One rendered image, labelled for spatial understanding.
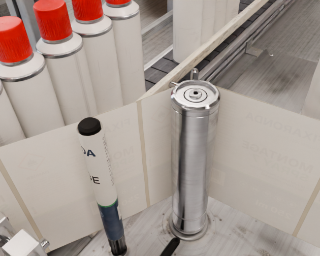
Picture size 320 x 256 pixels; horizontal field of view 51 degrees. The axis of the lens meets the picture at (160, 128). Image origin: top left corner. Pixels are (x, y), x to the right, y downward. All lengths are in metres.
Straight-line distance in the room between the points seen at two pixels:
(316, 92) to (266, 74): 0.20
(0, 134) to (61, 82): 0.09
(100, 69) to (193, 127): 0.21
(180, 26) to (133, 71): 0.15
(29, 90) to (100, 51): 0.10
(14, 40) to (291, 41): 0.64
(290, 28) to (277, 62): 0.25
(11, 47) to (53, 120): 0.10
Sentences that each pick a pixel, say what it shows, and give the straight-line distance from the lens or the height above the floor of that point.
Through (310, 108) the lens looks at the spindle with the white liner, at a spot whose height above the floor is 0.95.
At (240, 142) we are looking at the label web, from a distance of 0.29.
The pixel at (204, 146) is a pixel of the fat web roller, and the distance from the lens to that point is 0.27.
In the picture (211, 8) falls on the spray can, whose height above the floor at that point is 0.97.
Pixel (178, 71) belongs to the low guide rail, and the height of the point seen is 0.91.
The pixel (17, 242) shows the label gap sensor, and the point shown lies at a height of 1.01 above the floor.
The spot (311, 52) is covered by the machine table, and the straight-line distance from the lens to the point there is 0.82.
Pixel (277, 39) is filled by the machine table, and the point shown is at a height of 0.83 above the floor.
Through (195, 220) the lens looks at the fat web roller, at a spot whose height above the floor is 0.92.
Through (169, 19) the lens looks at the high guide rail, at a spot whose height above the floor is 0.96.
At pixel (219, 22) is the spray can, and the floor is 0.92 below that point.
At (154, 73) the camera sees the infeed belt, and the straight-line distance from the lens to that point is 0.61.
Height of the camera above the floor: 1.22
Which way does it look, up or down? 44 degrees down
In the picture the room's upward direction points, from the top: 2 degrees counter-clockwise
